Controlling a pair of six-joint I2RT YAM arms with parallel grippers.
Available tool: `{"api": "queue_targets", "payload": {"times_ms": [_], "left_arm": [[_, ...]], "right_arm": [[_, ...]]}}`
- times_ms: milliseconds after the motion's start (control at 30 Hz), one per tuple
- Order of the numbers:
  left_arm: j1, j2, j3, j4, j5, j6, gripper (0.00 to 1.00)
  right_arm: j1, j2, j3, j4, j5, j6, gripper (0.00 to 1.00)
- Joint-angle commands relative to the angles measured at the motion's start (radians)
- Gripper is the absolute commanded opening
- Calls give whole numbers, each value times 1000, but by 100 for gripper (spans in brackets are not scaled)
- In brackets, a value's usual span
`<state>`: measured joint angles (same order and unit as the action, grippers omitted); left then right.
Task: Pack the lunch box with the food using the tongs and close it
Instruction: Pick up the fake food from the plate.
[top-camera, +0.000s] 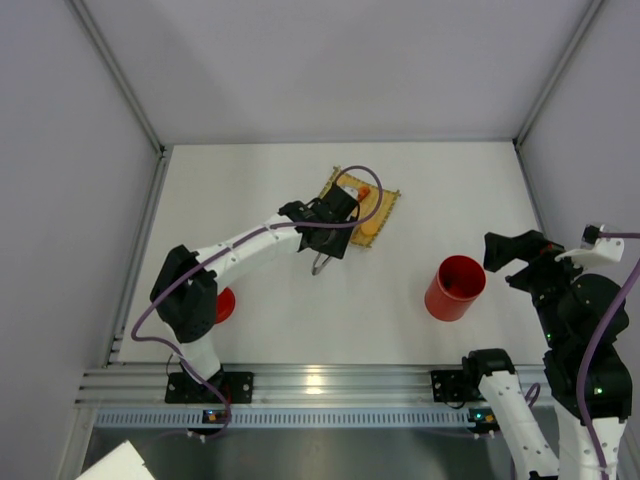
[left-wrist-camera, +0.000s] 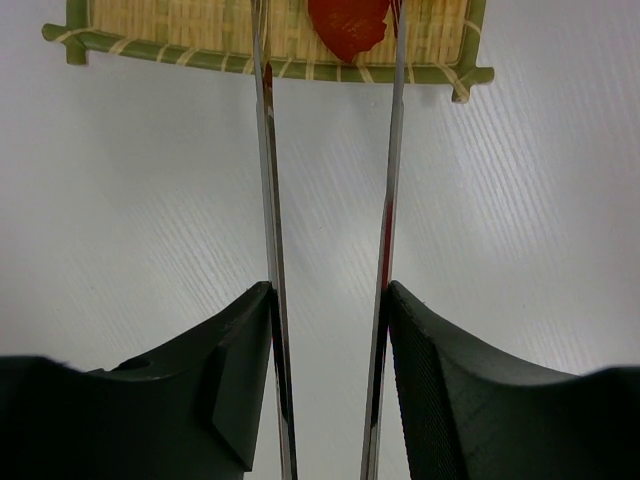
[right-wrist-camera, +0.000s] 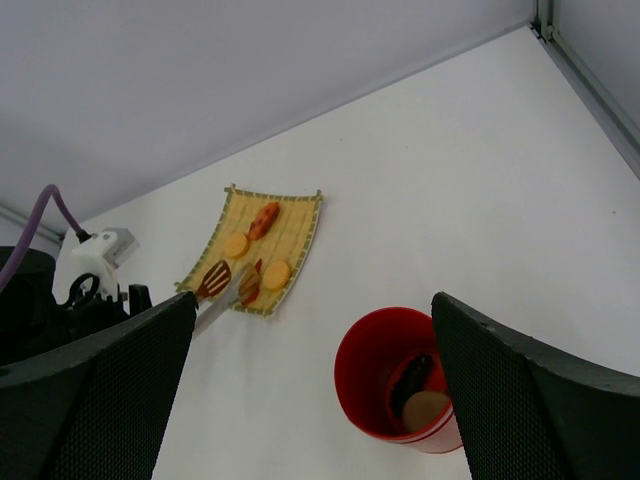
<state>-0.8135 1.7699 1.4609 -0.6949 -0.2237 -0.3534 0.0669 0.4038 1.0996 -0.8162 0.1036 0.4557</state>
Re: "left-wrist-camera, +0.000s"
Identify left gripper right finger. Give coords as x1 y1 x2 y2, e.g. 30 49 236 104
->
388 282 639 479

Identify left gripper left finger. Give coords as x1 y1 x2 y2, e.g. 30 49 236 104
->
1 282 270 479

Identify stainless steel tongs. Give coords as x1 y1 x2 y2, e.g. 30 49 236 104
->
247 0 409 480

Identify red sausage piece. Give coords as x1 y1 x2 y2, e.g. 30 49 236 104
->
307 0 390 64

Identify woven bamboo tray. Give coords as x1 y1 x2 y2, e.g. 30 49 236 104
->
42 1 495 103

